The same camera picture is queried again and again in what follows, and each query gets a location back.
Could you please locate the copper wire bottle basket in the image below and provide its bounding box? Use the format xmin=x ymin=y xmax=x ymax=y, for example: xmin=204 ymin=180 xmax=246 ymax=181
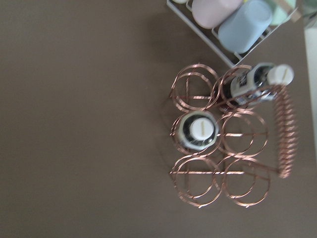
xmin=169 ymin=63 xmax=298 ymax=208

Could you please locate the tea bottle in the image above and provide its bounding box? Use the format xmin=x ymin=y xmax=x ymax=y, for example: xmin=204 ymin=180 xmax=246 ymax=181
xmin=176 ymin=111 xmax=219 ymax=151
xmin=218 ymin=62 xmax=295 ymax=112

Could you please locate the white cup rack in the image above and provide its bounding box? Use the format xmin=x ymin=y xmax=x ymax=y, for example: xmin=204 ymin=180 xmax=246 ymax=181
xmin=166 ymin=0 xmax=285 ymax=67

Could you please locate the pink pastel cup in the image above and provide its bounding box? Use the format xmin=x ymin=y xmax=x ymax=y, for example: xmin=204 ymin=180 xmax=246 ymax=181
xmin=192 ymin=0 xmax=243 ymax=29

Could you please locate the blue pastel cup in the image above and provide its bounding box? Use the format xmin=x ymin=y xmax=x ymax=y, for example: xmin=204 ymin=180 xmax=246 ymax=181
xmin=218 ymin=0 xmax=272 ymax=54

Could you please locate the green pastel cup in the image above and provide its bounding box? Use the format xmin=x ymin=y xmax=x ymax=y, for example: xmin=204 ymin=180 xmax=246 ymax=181
xmin=266 ymin=0 xmax=289 ymax=26

